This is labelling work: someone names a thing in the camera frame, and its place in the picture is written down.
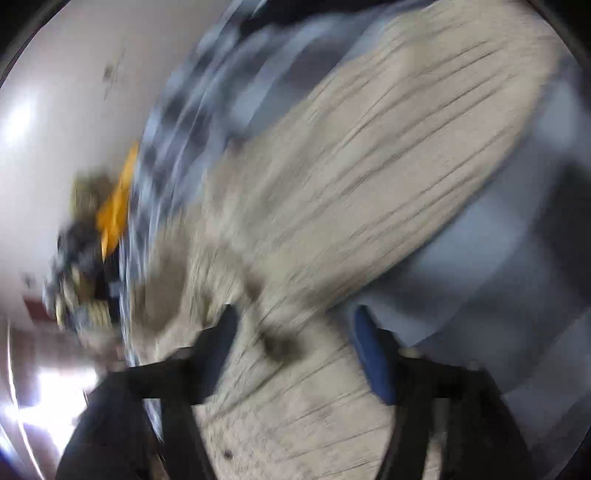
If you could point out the pile of crumpled clothes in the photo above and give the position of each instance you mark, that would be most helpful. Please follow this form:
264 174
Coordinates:
81 258

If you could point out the blue checked bed sheet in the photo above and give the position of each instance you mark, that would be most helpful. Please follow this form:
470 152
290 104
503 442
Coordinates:
508 277

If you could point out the cream checked fleece jacket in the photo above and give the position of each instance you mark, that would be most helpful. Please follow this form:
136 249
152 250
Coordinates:
332 207

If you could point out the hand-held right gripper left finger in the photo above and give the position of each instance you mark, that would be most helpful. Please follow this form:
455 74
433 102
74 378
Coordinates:
220 344

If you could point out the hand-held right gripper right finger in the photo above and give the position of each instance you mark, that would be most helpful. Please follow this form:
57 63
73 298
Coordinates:
375 357

